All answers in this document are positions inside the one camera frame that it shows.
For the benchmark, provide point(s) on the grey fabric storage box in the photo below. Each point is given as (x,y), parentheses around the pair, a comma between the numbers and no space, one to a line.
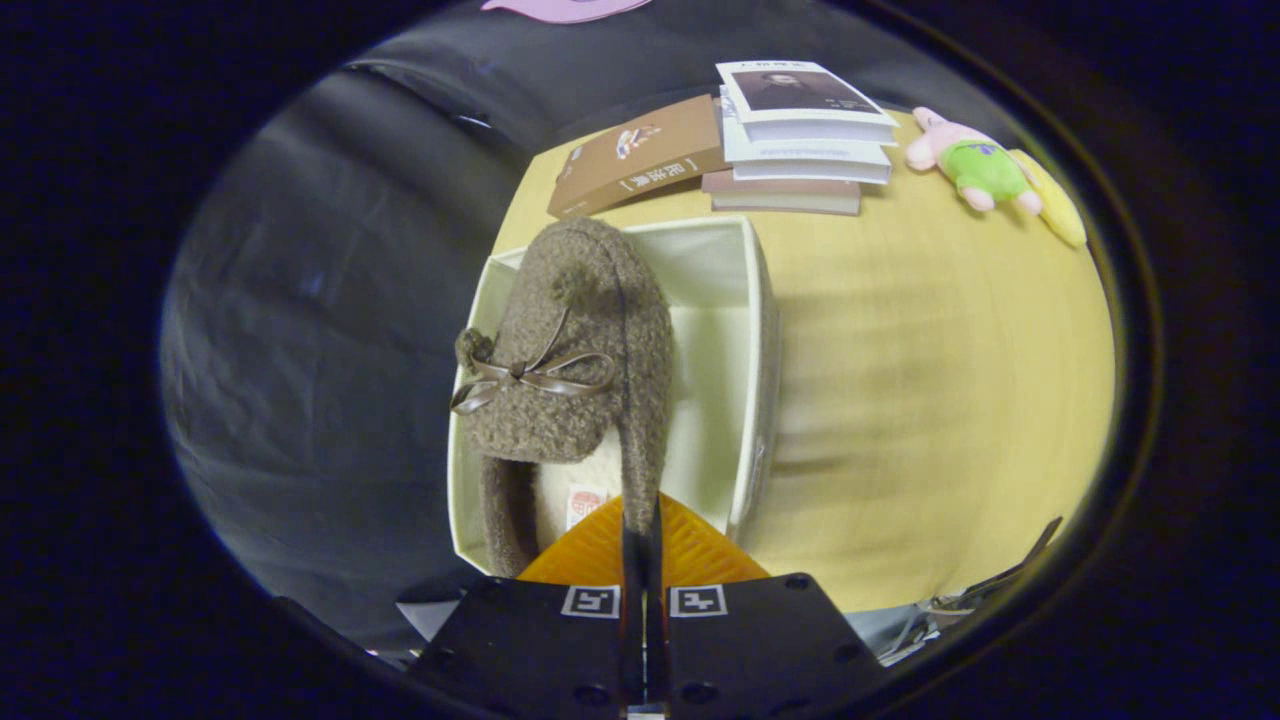
(715,400)

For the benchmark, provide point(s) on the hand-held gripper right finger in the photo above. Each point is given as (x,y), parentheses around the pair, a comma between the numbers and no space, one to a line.
(760,640)

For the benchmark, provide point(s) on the plain white book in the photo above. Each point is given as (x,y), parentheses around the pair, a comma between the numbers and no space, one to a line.
(800,155)

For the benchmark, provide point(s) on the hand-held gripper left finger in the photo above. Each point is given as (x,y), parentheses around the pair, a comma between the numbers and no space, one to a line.
(530,650)

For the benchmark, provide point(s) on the green and pink plush toy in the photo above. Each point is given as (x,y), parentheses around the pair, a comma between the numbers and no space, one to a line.
(985,165)

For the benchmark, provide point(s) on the grey flat object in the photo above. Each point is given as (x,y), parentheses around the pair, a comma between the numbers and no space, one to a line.
(435,615)

